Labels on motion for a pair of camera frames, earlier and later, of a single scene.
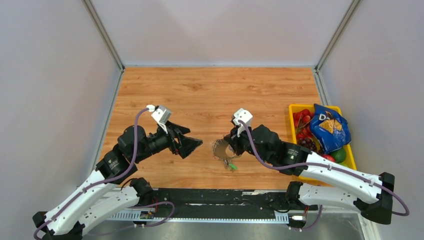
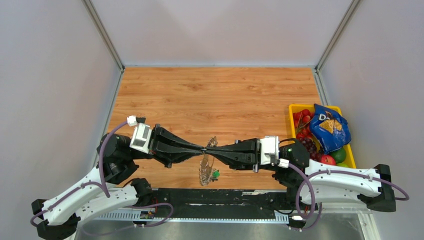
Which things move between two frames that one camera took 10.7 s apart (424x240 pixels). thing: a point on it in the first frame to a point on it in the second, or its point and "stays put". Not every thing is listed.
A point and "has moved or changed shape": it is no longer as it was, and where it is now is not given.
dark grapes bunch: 310,143 stays put
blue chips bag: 330,130 stays put
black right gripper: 234,141 to 241,155
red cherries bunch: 302,120 stays put
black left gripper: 186,145 to 168,147
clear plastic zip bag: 218,149 has moved or changed shape
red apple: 329,157 stays put
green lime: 339,155 stays put
